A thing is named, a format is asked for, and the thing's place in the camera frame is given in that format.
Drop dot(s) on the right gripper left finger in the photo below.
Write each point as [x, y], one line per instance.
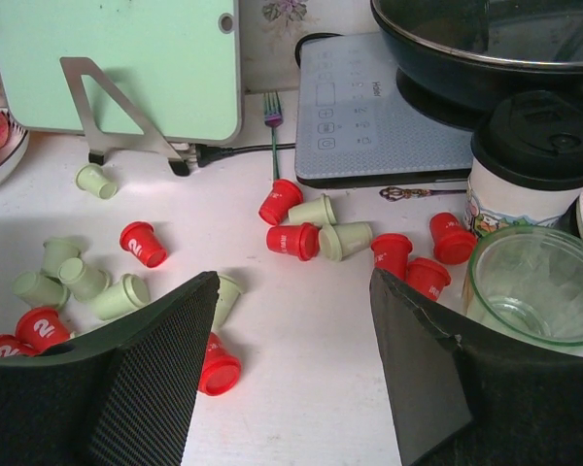
[122, 394]

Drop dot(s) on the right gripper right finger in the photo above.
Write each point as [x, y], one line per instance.
[463, 394]

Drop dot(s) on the green capsule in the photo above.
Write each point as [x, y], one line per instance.
[229, 291]
[91, 178]

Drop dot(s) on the red capsule center right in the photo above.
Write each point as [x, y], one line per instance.
[221, 370]

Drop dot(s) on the red capsule left lower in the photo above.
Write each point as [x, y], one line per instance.
[11, 346]

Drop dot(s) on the green plastic cup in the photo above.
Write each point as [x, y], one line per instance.
[526, 282]

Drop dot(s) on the red capsule center top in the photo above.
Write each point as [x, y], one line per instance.
[139, 239]

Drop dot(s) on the ornate metal spoon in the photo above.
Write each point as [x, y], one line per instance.
[395, 193]

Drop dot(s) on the red capsule right middle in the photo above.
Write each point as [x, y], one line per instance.
[301, 241]

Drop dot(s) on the black-lid white jar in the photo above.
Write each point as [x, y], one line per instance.
[527, 162]

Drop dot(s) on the red capsule by cooker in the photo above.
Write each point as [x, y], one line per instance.
[283, 195]

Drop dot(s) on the fruit bowl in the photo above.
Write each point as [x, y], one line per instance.
[15, 148]

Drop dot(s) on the grey induction cooker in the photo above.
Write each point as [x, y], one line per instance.
[354, 127]

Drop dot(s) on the purple metal fork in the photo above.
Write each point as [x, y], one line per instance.
[273, 119]

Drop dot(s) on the black frying pan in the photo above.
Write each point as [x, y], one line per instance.
[457, 60]

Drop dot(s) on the green cutting board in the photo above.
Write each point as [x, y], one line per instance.
[176, 61]

